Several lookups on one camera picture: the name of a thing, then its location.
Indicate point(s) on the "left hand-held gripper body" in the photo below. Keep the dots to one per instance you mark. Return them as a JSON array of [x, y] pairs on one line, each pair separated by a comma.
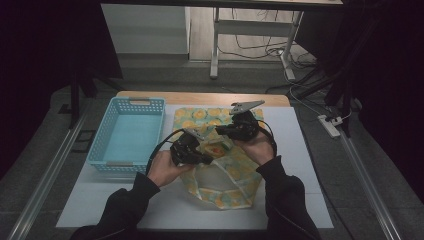
[[185, 150]]

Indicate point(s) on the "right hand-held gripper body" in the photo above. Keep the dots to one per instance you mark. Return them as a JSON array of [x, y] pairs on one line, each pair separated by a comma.
[[245, 125]]

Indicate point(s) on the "aluminium rail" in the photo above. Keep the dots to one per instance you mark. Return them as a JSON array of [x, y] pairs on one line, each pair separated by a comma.
[[43, 180], [366, 180]]

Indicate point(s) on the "fruit-print tote bag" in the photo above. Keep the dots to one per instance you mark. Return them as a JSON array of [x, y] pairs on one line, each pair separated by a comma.
[[230, 180]]

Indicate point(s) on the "blue plastic basket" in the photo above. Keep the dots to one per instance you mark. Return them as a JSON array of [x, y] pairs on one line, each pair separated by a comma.
[[131, 136]]

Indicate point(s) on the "grey cabinet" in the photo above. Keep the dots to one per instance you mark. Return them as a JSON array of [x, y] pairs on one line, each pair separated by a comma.
[[145, 28]]

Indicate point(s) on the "black stand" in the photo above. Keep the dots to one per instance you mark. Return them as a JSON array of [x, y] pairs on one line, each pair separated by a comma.
[[346, 100], [75, 100]]

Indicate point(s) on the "person's left hand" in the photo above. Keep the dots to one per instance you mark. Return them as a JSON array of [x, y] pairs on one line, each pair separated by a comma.
[[165, 168]]

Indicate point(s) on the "person's right hand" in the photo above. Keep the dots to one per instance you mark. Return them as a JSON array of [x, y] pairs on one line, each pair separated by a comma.
[[256, 150]]

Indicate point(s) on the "white power strip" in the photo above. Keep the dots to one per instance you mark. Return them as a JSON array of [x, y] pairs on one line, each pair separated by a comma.
[[328, 126]]

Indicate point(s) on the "white metal desk frame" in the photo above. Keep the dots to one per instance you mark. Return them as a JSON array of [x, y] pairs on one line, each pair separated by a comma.
[[253, 28]]

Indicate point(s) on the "black floor bracket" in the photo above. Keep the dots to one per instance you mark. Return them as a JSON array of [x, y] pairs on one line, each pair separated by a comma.
[[83, 141]]

